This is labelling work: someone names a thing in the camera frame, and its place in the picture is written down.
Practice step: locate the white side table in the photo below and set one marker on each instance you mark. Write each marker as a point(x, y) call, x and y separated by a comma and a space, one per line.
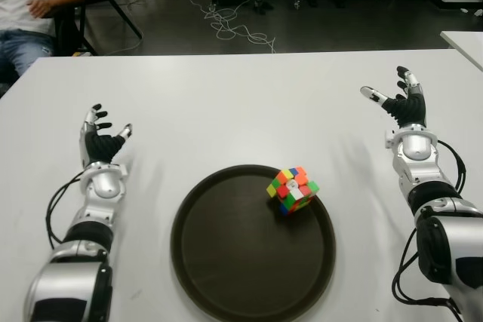
point(466, 41)

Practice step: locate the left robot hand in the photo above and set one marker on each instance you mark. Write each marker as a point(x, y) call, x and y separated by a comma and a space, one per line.
point(100, 145)

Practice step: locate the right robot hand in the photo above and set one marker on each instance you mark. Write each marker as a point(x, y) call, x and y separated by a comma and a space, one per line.
point(409, 109)

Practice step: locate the multicoloured Rubik's cube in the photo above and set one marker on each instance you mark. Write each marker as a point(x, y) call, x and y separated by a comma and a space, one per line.
point(292, 190)

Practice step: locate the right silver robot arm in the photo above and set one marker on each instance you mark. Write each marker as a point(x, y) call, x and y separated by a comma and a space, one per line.
point(449, 246)

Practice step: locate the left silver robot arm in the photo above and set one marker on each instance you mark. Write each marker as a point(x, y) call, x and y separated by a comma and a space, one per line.
point(102, 186)

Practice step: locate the small white floor object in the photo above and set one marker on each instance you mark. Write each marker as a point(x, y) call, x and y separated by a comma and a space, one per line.
point(478, 13)

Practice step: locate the dark brown round plate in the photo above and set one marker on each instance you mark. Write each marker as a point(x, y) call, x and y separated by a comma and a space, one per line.
point(234, 254)

